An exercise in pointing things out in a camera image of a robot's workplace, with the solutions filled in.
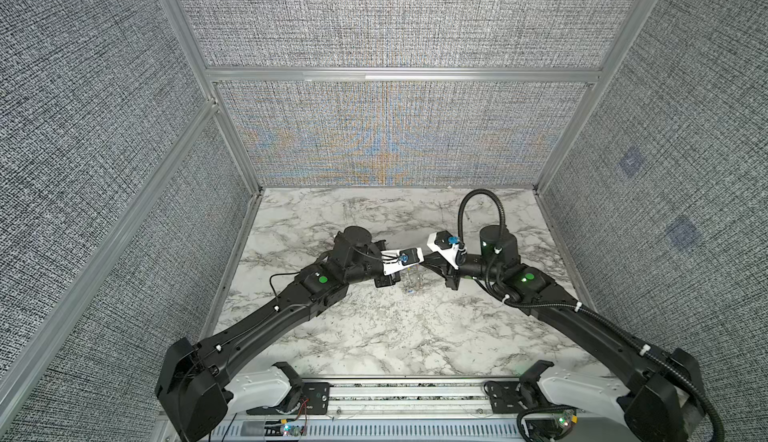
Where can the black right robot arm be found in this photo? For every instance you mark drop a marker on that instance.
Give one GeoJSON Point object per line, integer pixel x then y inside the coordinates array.
{"type": "Point", "coordinates": [660, 394]}

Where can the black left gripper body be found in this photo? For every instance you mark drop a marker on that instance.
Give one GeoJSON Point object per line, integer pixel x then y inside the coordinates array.
{"type": "Point", "coordinates": [381, 280]}

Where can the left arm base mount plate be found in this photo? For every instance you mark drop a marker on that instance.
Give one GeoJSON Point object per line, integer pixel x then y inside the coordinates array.
{"type": "Point", "coordinates": [314, 397]}

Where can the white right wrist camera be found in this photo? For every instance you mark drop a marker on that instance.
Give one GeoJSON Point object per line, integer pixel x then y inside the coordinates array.
{"type": "Point", "coordinates": [444, 248]}

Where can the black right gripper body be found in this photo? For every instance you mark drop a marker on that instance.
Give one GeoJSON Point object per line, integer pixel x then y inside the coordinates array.
{"type": "Point", "coordinates": [452, 275]}

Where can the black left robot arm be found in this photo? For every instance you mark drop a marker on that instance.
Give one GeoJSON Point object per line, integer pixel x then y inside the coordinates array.
{"type": "Point", "coordinates": [191, 386]}

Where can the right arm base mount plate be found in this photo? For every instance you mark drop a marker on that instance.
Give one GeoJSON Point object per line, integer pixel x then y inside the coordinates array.
{"type": "Point", "coordinates": [513, 396]}

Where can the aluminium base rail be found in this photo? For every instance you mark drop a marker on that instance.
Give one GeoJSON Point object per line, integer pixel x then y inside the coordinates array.
{"type": "Point", "coordinates": [430, 408]}

